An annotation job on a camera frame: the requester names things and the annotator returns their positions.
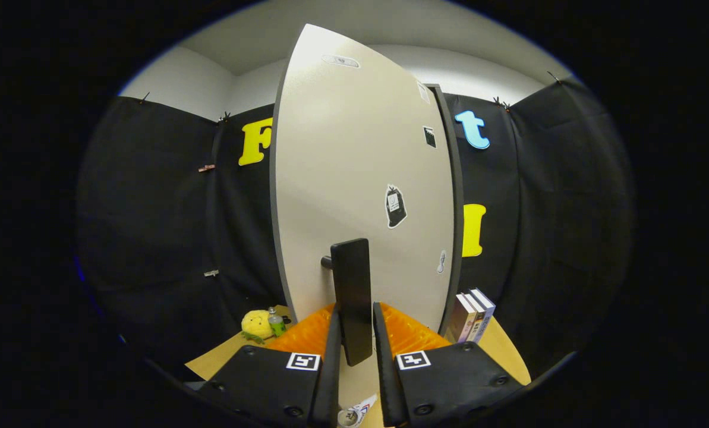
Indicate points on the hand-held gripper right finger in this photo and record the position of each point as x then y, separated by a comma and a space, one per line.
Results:
384, 380

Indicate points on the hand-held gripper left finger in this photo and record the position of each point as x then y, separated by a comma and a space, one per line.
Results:
330, 380

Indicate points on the white canvas shoe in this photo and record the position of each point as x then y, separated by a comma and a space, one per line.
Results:
349, 418

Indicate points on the grey shoe cabinet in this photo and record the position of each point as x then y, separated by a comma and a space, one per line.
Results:
458, 196

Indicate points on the beige shoe cabinet door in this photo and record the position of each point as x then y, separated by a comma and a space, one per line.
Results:
342, 148

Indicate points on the green drink bottle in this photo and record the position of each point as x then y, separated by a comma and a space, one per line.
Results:
277, 326

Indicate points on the yellow pineapple plush toy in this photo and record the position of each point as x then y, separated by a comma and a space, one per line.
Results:
256, 324

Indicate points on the black backdrop cloth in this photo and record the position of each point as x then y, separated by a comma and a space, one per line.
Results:
152, 226

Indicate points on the black binder clip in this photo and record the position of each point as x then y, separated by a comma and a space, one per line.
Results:
145, 98
554, 77
501, 104
225, 117

